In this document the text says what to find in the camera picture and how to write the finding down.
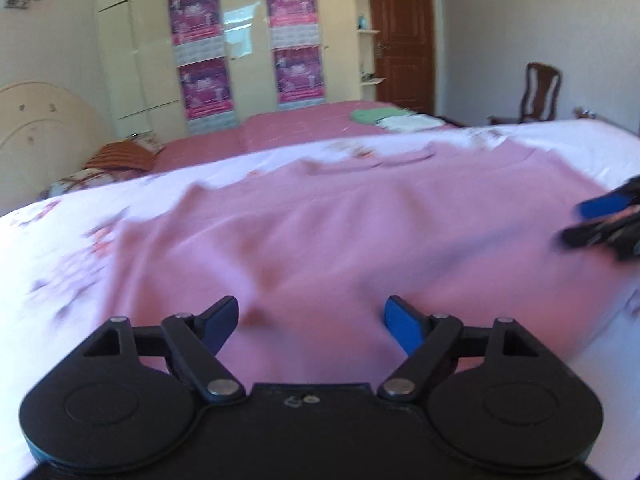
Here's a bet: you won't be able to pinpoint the wooden chair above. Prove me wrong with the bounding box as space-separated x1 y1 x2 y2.
490 62 563 125

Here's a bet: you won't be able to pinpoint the purple wall poster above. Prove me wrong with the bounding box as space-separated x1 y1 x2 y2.
178 57 238 133
168 0 223 66
272 46 328 108
265 0 321 48

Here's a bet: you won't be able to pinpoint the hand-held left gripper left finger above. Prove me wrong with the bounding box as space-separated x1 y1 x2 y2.
82 296 247 406

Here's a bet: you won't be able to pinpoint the cream wardrobe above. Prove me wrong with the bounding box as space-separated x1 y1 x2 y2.
92 0 388 138

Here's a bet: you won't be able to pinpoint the brown wooden door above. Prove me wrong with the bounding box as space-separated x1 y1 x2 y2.
365 0 437 117

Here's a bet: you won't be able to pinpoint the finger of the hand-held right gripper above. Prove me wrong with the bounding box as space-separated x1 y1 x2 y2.
556 212 640 261
574 176 640 221

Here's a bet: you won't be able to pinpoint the pink bedspread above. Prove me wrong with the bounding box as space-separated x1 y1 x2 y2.
150 100 468 173

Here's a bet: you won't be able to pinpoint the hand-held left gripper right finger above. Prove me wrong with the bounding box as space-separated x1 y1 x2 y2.
377 295 541 405

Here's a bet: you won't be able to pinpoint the brown pillow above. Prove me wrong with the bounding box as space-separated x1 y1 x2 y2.
82 140 163 172

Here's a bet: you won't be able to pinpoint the green folded cloth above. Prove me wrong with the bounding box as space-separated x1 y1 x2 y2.
350 106 408 126

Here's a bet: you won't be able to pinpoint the floral pillow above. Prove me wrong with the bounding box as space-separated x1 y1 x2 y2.
130 131 167 153
37 167 146 198

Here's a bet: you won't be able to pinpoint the cream bed headboard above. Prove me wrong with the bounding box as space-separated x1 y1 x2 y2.
0 80 116 218

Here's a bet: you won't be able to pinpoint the pink long-sleeved sweater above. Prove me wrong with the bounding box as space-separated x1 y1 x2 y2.
107 139 640 388

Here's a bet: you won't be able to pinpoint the white folded cloth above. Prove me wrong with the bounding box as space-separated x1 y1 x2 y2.
376 115 445 133

